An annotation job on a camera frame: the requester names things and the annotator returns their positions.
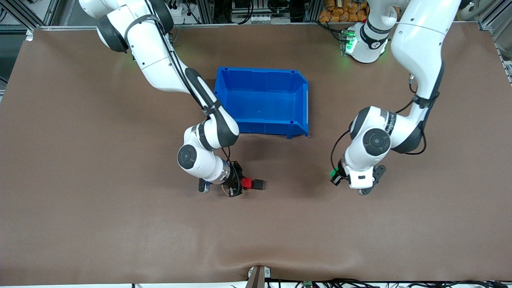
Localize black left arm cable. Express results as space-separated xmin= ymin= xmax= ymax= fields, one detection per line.
xmin=330 ymin=72 xmax=441 ymax=173

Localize metal table clamp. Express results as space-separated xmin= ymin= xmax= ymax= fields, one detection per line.
xmin=246 ymin=265 xmax=272 ymax=288

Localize brown table mat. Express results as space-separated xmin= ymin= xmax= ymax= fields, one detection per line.
xmin=0 ymin=22 xmax=512 ymax=286

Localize blue plastic storage bin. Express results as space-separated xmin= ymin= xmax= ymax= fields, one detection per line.
xmin=213 ymin=67 xmax=310 ymax=140

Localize aluminium frame post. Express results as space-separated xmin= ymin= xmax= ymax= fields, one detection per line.
xmin=304 ymin=0 xmax=325 ymax=23
xmin=197 ymin=0 xmax=216 ymax=24

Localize black floor cable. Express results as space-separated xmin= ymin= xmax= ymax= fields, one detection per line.
xmin=272 ymin=278 xmax=382 ymax=288
xmin=406 ymin=279 xmax=512 ymax=288

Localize black silver electronics box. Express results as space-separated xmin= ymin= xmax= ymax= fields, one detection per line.
xmin=231 ymin=0 xmax=292 ymax=24

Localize orange plastic packets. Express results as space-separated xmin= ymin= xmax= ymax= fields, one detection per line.
xmin=318 ymin=0 xmax=370 ymax=23

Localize aluminium side rail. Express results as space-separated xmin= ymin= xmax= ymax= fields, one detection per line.
xmin=493 ymin=37 xmax=512 ymax=85

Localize white power strip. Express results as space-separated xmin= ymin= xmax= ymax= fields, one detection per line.
xmin=168 ymin=3 xmax=193 ymax=25

